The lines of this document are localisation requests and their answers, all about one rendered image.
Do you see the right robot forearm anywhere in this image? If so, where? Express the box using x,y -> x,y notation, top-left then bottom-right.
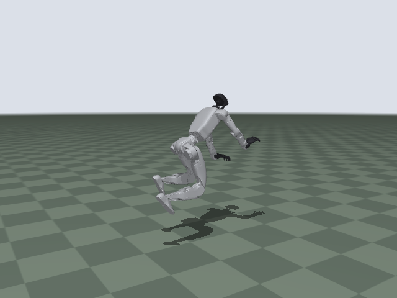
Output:
235,128 -> 248,150

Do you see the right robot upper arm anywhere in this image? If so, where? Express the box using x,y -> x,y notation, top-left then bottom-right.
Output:
215,109 -> 240,137

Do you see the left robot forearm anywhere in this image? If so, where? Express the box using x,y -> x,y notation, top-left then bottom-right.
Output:
206,138 -> 217,160

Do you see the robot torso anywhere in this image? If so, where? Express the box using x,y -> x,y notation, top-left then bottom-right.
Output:
174,107 -> 220,155

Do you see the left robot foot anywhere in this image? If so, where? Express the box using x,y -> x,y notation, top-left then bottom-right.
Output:
152,175 -> 165,195

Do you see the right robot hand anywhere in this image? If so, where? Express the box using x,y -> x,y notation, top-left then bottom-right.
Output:
246,137 -> 260,149

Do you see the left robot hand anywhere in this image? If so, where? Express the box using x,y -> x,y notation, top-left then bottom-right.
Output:
214,153 -> 231,161

